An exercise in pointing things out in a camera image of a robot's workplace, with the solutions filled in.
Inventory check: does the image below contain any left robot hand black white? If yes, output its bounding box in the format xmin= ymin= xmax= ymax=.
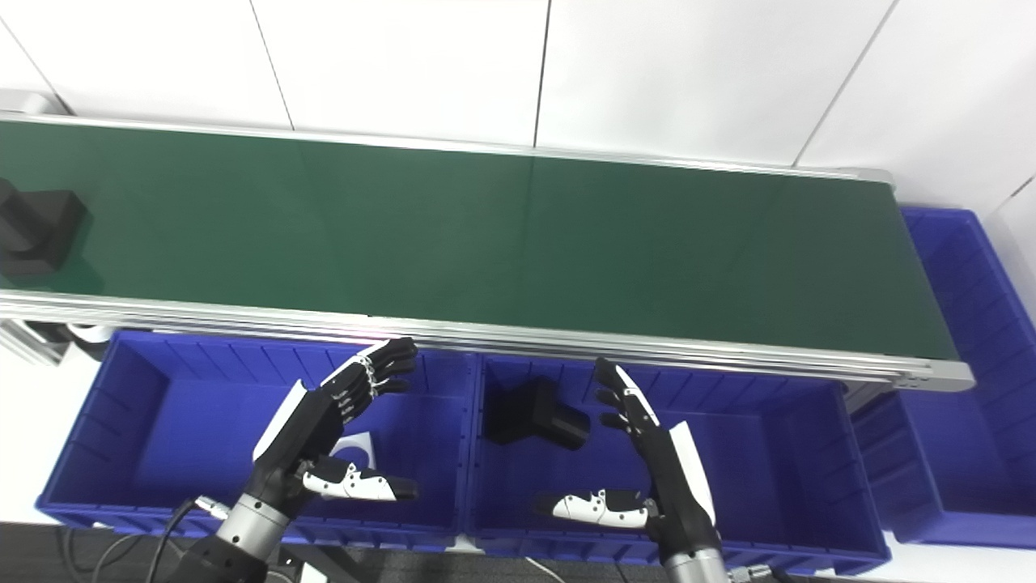
xmin=252 ymin=338 xmax=420 ymax=508

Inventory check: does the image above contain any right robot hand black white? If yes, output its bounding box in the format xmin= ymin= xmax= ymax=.
xmin=538 ymin=358 xmax=722 ymax=560

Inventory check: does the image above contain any black cylinder-on-block part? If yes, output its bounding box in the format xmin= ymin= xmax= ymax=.
xmin=0 ymin=180 xmax=89 ymax=281

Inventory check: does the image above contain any blue plastic bin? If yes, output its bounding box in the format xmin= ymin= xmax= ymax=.
xmin=36 ymin=330 xmax=479 ymax=554
xmin=465 ymin=351 xmax=892 ymax=577
xmin=850 ymin=206 xmax=1036 ymax=552

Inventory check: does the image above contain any black block part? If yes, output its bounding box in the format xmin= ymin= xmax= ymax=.
xmin=483 ymin=377 xmax=592 ymax=453

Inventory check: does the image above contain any green conveyor belt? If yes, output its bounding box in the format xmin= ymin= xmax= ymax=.
xmin=0 ymin=109 xmax=976 ymax=394

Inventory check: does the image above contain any aluminium conveyor leg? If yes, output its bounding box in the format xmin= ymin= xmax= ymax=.
xmin=0 ymin=319 xmax=72 ymax=366

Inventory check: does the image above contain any white label sticker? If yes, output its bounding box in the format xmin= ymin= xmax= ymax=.
xmin=333 ymin=432 xmax=378 ymax=472

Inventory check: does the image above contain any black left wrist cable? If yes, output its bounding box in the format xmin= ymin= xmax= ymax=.
xmin=144 ymin=496 xmax=234 ymax=583

